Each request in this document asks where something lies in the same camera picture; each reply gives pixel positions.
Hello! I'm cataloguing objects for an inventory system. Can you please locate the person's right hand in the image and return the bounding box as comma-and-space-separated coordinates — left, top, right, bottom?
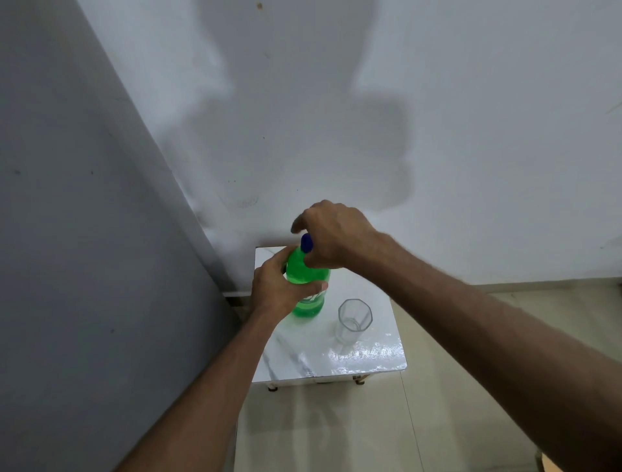
290, 199, 386, 271

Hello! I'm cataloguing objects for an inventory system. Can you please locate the person's left hand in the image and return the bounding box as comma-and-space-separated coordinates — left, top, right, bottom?
250, 245, 329, 325

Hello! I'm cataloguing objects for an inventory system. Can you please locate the green plastic bottle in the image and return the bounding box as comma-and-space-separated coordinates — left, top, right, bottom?
285, 245, 331, 320

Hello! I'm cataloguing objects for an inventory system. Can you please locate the person's left forearm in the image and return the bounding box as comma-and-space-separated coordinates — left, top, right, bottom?
114, 309, 288, 472

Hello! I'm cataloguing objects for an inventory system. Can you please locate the person's right forearm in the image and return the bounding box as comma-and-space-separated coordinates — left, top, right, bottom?
347, 230, 622, 472

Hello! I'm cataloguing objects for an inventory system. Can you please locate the clear drinking glass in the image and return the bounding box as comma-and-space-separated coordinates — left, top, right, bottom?
335, 298, 374, 356

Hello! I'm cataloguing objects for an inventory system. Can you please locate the small white marble table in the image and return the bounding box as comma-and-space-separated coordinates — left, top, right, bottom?
251, 245, 408, 393

